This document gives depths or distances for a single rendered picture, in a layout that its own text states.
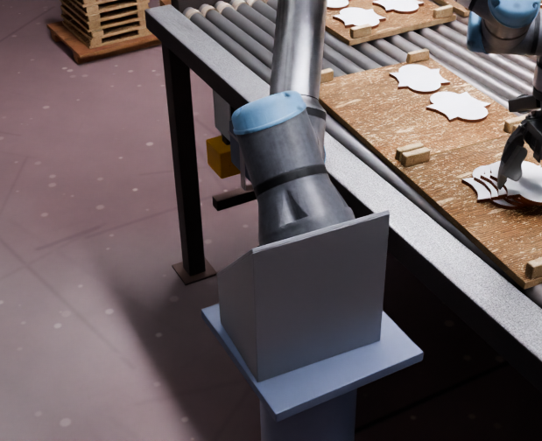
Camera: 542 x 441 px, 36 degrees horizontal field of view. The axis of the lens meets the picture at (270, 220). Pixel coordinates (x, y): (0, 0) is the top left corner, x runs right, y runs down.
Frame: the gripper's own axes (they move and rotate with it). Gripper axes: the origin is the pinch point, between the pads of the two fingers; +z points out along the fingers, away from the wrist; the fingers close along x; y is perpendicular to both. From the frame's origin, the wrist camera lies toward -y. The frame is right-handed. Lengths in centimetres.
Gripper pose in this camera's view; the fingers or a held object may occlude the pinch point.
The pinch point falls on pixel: (531, 180)
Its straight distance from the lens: 164.0
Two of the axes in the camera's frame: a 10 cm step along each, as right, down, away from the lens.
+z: 0.2, 8.2, 5.8
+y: 2.1, 5.6, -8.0
